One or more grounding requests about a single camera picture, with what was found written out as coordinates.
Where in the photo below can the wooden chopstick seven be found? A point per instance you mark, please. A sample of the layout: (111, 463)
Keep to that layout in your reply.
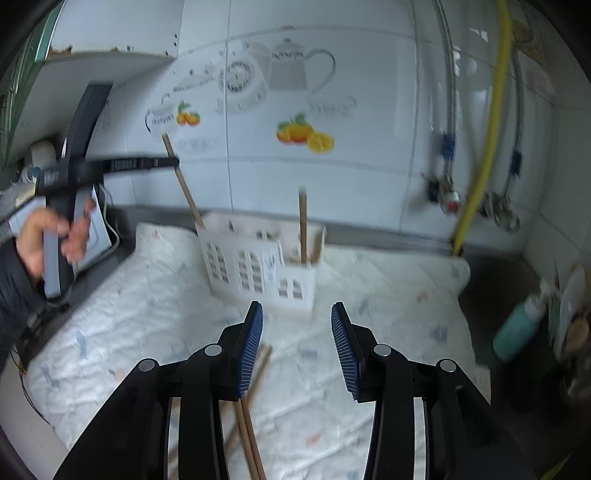
(244, 438)

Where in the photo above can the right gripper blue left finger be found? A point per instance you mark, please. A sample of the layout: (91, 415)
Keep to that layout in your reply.
(128, 436)

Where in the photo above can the person's left hand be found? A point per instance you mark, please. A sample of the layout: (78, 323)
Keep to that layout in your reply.
(29, 241)

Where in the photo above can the person's left forearm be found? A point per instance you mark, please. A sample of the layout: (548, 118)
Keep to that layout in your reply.
(20, 297)

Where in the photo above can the white electric kettle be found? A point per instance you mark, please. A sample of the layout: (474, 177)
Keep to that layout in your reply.
(42, 154)

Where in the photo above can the white rice paddle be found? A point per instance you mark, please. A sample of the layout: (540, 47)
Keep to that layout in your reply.
(569, 302)

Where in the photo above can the wooden spoon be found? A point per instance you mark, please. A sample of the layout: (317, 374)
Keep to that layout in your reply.
(577, 336)

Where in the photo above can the wooden chopstick eight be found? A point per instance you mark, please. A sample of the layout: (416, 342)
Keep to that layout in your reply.
(257, 460)

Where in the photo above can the chrome water valve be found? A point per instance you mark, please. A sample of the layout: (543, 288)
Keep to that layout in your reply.
(497, 207)

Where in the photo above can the white quilted mat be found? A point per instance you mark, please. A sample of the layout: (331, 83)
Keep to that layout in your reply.
(157, 304)

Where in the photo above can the green wall cabinet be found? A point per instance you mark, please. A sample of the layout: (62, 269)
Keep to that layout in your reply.
(75, 44)

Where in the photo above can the wooden chopstick one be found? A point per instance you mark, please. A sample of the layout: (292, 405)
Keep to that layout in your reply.
(182, 183)

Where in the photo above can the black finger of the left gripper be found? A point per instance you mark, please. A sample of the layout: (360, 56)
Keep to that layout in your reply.
(140, 163)

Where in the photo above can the wooden chopstick four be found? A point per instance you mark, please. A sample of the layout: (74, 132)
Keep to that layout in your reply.
(262, 360)

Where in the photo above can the teal spray bottle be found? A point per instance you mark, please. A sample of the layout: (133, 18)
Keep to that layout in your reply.
(522, 323)

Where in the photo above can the white plastic utensil holder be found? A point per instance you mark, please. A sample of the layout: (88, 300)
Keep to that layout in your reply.
(251, 258)

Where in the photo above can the red-handled water valve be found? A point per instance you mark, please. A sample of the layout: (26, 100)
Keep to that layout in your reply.
(443, 192)

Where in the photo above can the wooden chopstick nine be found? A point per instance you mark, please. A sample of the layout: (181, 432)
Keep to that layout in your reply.
(303, 220)

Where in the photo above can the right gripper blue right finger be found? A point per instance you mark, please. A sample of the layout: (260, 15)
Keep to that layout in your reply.
(464, 439)

